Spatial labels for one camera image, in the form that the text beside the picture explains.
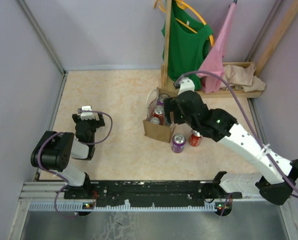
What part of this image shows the purple soda can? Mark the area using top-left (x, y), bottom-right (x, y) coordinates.
top-left (171, 133), bottom-right (186, 154)
top-left (157, 94), bottom-right (170, 106)

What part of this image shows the red soda can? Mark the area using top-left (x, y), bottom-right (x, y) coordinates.
top-left (153, 105), bottom-right (164, 120)
top-left (189, 130), bottom-right (203, 147)

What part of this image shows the silver top soda can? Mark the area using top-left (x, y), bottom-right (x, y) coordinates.
top-left (147, 116), bottom-right (160, 125)

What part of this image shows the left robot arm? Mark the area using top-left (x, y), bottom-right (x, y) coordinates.
top-left (31, 110), bottom-right (105, 199)

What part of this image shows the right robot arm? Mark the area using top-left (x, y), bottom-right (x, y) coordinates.
top-left (164, 90), bottom-right (298, 206)

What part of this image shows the wooden clothes rack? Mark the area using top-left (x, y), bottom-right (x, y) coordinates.
top-left (162, 1), bottom-right (262, 92)

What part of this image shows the pink t-shirt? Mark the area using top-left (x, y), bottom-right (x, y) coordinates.
top-left (196, 0), bottom-right (237, 94)

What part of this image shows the beige crumpled cloth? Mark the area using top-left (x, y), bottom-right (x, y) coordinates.
top-left (223, 62), bottom-right (266, 92)

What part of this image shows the green t-shirt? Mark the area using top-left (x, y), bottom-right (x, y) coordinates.
top-left (168, 1), bottom-right (213, 82)

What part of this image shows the yellow hanger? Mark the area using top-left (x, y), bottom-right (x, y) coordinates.
top-left (153, 0), bottom-right (215, 47)

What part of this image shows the wooden beam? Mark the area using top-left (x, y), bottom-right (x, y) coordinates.
top-left (255, 0), bottom-right (298, 76)

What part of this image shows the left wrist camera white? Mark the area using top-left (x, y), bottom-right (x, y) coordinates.
top-left (78, 105), bottom-right (95, 121)

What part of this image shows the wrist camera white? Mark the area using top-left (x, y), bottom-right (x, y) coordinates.
top-left (78, 105), bottom-right (95, 121)
top-left (174, 77), bottom-right (195, 95)

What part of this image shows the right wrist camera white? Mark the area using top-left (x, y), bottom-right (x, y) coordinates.
top-left (174, 77), bottom-right (195, 95)

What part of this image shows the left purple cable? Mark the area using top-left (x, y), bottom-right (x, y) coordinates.
top-left (37, 109), bottom-right (113, 220)

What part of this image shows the purple cable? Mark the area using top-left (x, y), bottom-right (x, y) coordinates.
top-left (37, 109), bottom-right (113, 220)
top-left (175, 70), bottom-right (298, 217)

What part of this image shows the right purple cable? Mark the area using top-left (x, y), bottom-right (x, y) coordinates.
top-left (175, 70), bottom-right (298, 217)

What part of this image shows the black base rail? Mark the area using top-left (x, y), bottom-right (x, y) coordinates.
top-left (64, 180), bottom-right (229, 208)

